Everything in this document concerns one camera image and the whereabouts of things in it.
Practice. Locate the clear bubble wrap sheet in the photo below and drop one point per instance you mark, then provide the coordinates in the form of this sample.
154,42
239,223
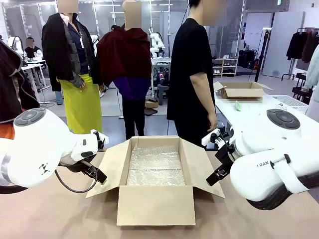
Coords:
155,164

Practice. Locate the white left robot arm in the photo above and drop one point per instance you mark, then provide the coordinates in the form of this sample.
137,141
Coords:
37,144

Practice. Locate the small green item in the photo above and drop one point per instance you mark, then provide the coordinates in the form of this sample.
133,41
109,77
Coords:
238,105

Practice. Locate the background robot workbench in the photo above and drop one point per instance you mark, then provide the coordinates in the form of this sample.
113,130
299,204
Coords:
159,72

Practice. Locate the person's right forearm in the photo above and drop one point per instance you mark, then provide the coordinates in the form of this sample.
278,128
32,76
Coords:
200,94

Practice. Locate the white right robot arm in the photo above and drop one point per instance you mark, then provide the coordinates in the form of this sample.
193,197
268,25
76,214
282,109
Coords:
269,154

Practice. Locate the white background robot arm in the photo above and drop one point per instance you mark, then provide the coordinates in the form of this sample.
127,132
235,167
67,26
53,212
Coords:
15,44
156,43

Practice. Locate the black metal chair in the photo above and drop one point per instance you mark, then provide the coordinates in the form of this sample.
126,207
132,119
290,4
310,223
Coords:
301,85

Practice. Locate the white background desk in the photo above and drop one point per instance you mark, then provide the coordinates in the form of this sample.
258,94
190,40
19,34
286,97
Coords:
31,67

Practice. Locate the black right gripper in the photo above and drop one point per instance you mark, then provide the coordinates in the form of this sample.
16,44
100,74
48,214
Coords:
225,155

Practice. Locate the person's right hand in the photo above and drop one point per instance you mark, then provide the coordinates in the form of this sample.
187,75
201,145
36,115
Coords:
213,123

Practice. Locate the wooden shoe rack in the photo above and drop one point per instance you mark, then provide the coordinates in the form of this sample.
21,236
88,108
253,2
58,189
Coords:
224,66

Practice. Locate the person in black t-shirt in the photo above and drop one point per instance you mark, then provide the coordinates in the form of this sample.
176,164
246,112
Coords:
189,74

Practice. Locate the white plastic basket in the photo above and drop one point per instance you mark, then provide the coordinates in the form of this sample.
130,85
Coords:
286,103

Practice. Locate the white side table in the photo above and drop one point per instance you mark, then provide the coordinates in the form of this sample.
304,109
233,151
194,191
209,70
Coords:
249,112

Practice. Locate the black suitcase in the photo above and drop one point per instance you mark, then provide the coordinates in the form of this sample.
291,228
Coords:
246,58

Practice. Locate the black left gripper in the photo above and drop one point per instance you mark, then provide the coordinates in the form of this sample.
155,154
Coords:
82,164

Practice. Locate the grey plastic stool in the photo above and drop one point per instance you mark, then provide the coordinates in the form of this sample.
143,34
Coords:
163,93

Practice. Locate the brown hanging jacket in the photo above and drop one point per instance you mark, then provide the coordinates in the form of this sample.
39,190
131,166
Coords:
310,47

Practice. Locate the black tripod stand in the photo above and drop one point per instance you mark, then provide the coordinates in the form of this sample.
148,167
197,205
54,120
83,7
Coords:
264,49

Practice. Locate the mannequin black jacket yellow skirt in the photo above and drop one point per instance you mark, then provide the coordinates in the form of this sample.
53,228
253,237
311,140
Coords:
74,62

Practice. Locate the small open cardboard box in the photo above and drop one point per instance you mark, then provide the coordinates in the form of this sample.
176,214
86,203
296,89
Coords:
240,92

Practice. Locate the black hanging jacket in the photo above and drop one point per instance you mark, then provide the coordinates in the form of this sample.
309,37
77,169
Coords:
296,46

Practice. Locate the large open cardboard box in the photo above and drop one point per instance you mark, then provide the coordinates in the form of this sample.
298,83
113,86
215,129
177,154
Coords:
155,204

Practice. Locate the mannequin maroon cape purple top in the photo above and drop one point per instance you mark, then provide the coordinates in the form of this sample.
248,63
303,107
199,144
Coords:
127,62

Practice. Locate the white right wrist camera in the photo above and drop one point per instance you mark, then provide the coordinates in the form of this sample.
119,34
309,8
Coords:
209,138

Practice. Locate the seated person in varsity jacket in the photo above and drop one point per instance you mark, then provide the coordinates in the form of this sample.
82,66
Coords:
33,51

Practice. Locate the mannequin dark coat orange skirt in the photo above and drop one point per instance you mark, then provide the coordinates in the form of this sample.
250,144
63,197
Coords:
12,84

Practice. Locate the small cardboard box on floor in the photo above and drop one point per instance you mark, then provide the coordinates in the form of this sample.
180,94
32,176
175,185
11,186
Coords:
151,104

